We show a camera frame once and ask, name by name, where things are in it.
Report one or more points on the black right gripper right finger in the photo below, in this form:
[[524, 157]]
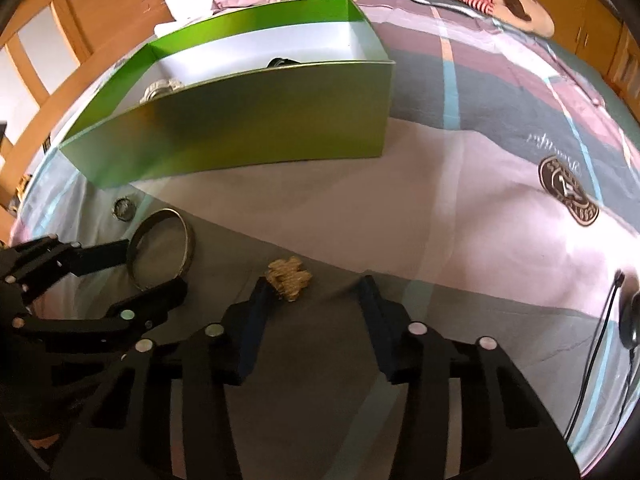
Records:
[[406, 351]]

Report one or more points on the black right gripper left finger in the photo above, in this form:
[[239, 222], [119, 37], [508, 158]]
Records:
[[225, 352]]

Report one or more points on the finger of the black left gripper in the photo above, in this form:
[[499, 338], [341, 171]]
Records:
[[128, 320], [29, 269]]

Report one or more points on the brown bangle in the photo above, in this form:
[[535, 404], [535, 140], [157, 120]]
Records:
[[161, 249]]

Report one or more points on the gold clover charm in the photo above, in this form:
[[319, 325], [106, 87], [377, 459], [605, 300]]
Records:
[[288, 277]]

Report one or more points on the black wrist watch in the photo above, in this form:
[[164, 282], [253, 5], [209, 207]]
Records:
[[281, 62]]

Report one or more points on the patchwork bed sheet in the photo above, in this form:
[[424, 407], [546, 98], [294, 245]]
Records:
[[503, 205]]

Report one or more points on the green cardboard box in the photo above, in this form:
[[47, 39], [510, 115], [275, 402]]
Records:
[[203, 98]]

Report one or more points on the wooden wardrobe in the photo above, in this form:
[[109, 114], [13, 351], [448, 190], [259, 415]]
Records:
[[596, 33]]

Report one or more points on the wooden bed frame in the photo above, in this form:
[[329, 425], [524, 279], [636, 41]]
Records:
[[52, 51]]

